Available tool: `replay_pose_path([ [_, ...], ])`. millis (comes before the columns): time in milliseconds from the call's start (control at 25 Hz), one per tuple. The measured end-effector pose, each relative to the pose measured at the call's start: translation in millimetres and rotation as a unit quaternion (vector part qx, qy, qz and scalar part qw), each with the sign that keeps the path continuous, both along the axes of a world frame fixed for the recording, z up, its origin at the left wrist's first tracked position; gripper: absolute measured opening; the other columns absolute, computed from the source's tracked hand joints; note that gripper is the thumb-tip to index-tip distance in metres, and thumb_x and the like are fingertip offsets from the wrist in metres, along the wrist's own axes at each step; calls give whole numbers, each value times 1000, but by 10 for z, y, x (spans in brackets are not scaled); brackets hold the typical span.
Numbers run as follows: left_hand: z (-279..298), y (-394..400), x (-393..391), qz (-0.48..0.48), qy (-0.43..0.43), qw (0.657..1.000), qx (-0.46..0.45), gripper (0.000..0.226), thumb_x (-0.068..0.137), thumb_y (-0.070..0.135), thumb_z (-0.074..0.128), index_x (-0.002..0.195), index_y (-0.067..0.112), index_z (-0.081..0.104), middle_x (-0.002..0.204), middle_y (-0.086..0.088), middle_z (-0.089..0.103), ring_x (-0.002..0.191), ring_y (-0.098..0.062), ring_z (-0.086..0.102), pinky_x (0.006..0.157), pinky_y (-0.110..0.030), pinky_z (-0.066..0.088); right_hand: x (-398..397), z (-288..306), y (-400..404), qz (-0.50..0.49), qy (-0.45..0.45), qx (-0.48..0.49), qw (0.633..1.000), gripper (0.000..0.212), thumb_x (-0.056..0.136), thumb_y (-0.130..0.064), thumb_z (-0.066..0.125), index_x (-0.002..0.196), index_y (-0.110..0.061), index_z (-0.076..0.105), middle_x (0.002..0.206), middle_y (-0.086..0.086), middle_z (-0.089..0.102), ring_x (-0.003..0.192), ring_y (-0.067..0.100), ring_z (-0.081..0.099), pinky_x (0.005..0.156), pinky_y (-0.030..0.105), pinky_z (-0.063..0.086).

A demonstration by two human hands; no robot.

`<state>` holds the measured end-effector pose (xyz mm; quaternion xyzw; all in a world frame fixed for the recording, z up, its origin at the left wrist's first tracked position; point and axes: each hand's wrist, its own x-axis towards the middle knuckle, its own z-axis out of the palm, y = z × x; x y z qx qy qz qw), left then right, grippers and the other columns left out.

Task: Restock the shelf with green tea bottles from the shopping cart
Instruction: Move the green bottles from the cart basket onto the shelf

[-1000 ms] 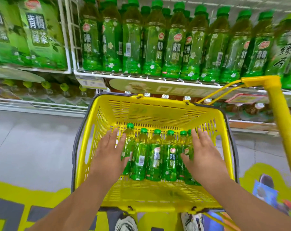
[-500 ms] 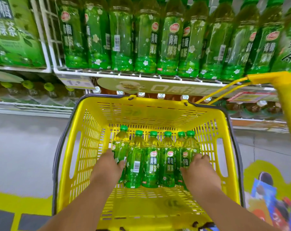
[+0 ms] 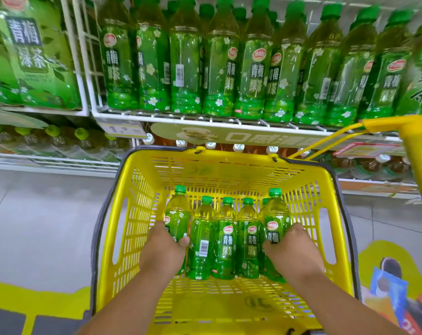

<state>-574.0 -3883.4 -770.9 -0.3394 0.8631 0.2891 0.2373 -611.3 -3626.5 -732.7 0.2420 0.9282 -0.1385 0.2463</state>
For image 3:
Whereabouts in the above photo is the person's left hand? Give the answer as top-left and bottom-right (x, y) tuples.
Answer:
(139, 221), (190, 281)

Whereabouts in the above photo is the person's right hand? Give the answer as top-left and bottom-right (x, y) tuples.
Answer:
(262, 223), (326, 287)

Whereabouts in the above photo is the yellow shopping basket trolley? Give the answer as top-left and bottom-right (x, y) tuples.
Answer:
(90, 114), (422, 335)

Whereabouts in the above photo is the white wire shelf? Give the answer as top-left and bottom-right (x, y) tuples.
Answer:
(0, 0), (422, 201)

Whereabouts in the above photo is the row of flower-label green bottles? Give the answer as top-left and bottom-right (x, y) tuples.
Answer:
(97, 0), (415, 128)

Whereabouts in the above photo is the person's right forearm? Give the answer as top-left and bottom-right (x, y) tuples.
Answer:
(287, 272), (407, 335)

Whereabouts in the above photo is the person's left forearm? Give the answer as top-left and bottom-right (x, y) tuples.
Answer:
(75, 272), (183, 335)

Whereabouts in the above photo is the pale green shelf strip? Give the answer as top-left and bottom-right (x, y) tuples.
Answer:
(0, 107), (48, 129)
(150, 121), (337, 150)

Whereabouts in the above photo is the white shelf price tag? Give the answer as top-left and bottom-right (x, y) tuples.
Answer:
(99, 121), (147, 138)

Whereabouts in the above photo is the yellow cartoon floor sticker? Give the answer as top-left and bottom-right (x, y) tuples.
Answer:
(0, 240), (422, 335)

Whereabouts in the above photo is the red-framed price tag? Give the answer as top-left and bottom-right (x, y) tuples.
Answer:
(333, 142), (400, 158)

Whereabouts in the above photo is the row of white-label green bottles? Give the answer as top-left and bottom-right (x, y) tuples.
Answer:
(394, 22), (422, 135)

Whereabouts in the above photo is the row of large green-label bottles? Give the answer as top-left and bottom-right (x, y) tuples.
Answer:
(0, 0), (83, 110)

